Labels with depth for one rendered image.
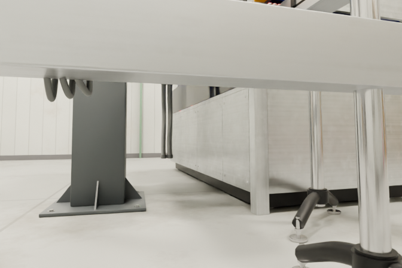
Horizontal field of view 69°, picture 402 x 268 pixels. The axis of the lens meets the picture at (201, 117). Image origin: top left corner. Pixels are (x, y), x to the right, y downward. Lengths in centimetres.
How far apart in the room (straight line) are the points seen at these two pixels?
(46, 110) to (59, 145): 60
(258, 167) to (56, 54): 108
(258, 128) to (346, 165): 51
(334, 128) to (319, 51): 108
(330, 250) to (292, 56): 42
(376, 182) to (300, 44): 28
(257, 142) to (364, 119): 79
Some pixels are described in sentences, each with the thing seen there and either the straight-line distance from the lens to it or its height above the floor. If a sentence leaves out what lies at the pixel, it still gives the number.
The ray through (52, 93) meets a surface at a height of 41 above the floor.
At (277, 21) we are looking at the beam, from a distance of 50.
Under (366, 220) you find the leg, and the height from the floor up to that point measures 19.
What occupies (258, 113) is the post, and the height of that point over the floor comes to 45.
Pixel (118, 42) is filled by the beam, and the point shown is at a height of 47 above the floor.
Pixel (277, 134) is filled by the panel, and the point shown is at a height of 36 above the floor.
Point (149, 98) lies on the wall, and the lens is 527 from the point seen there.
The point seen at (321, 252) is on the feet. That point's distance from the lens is 75.
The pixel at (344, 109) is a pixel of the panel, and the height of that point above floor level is 48.
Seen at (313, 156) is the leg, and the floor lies 27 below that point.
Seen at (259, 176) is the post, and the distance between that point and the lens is 136.
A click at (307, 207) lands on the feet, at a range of 114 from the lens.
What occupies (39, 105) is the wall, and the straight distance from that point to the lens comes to 547.
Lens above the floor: 34
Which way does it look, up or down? 4 degrees up
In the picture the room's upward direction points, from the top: straight up
